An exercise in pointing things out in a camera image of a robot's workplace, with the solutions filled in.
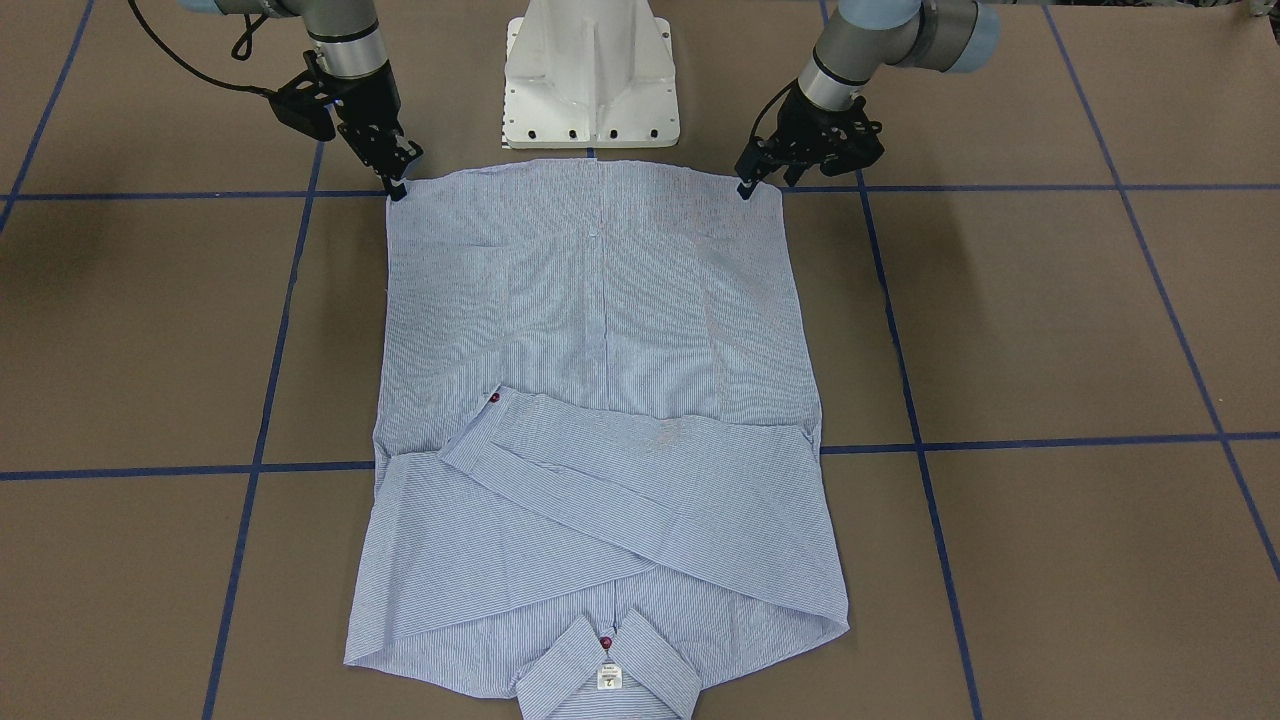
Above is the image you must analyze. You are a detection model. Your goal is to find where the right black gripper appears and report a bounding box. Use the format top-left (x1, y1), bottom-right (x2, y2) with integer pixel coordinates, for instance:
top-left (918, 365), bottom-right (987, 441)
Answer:
top-left (268, 50), bottom-right (422, 202)

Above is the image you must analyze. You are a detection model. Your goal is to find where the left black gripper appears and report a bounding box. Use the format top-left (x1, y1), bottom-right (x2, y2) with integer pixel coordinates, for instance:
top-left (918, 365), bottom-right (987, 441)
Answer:
top-left (735, 85), bottom-right (884, 201)

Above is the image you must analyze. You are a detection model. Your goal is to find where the blue striped button shirt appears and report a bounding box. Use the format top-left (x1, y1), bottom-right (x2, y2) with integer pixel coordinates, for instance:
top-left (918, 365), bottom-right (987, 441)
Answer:
top-left (344, 158), bottom-right (850, 719)

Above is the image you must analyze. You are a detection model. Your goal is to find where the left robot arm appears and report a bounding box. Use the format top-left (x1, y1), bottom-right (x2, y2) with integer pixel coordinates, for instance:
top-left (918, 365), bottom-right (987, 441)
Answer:
top-left (735, 1), bottom-right (1001, 200)

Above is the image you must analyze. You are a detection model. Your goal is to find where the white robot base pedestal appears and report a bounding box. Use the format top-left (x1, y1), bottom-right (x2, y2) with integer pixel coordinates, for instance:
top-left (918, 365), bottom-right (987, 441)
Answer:
top-left (502, 1), bottom-right (681, 150)

